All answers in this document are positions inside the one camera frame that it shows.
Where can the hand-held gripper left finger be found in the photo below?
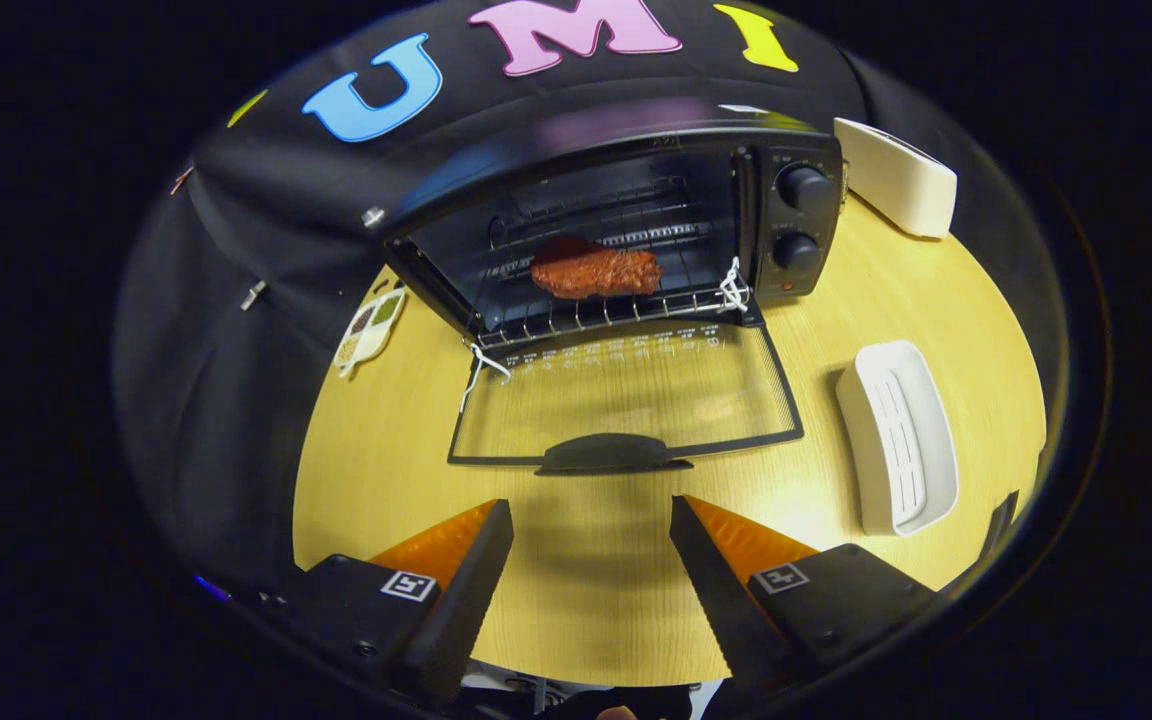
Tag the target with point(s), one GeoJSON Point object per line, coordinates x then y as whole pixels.
{"type": "Point", "coordinates": [466, 600]}

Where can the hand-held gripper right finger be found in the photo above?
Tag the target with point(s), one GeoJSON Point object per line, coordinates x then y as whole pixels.
{"type": "Point", "coordinates": [716, 590]}

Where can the black toaster oven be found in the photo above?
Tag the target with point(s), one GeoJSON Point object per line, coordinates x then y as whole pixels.
{"type": "Point", "coordinates": [796, 290]}

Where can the red-brown meat piece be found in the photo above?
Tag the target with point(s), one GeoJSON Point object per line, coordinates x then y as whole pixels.
{"type": "Point", "coordinates": [596, 272]}

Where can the white bread toaster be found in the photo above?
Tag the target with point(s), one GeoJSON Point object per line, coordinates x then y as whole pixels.
{"type": "Point", "coordinates": [901, 180]}

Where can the white plastic tray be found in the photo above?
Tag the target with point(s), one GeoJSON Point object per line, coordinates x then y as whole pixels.
{"type": "Point", "coordinates": [901, 440]}

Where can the divided spice dish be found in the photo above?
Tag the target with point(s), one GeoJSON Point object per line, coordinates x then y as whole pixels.
{"type": "Point", "coordinates": [373, 325]}

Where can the silver clip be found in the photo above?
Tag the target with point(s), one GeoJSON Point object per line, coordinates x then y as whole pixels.
{"type": "Point", "coordinates": [373, 216]}
{"type": "Point", "coordinates": [253, 295]}

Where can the red clip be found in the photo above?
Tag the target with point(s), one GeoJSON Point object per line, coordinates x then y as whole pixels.
{"type": "Point", "coordinates": [181, 180]}

